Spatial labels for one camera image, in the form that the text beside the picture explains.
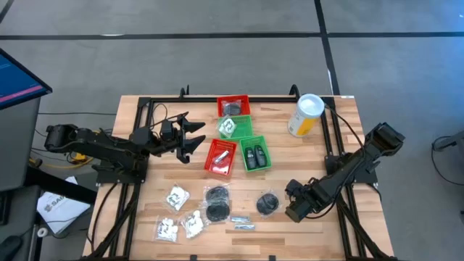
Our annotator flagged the clear bag of cotton balls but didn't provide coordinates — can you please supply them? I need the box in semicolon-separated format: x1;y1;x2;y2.
182;210;207;239
154;216;179;243
165;183;191;213
218;116;237;139

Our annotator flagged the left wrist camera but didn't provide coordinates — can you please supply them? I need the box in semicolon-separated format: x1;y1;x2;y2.
159;118;175;141

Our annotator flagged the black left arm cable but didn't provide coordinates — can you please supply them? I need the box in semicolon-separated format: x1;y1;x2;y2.
149;103;190;131

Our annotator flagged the black desk beam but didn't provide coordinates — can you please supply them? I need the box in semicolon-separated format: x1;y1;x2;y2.
25;168;97;204

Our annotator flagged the black aluminium table frame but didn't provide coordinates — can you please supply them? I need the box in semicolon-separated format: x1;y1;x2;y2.
83;83;396;261

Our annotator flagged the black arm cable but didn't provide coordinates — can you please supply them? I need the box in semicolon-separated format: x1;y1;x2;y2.
306;103;365;220
149;103;190;131

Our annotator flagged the white paper booklet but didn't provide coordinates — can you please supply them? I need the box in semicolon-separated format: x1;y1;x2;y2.
36;176;91;235

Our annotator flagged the white yellow wipes canister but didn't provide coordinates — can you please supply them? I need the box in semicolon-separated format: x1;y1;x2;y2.
287;93;326;138

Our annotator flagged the monitor with blue screen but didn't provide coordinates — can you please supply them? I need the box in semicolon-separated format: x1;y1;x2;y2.
0;49;53;111

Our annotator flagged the red plastic basket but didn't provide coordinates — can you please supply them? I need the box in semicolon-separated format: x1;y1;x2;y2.
204;138;239;178
216;94;252;117

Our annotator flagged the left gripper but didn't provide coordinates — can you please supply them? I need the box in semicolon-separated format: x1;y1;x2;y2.
151;112;207;165

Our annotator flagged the dark grey travel bottle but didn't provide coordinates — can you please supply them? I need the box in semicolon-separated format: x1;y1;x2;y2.
253;144;268;168
244;146;257;170

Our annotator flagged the looped black floor cable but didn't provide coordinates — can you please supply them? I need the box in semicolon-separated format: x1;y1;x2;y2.
430;136;464;186

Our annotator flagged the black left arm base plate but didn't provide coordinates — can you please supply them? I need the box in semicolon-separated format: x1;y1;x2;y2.
96;154;149;185

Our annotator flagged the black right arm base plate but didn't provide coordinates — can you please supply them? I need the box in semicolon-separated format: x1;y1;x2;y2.
325;154;378;185

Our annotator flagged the thin black floor cable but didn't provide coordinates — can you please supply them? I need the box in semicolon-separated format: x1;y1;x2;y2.
38;111;117;117

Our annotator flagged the yellow cable bundle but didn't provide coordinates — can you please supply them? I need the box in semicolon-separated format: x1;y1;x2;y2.
30;146;107;170

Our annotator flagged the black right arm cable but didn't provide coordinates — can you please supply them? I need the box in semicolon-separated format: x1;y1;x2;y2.
306;103;365;220

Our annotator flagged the green plastic basket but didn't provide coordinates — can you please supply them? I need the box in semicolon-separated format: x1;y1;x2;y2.
239;135;273;173
217;115;254;141

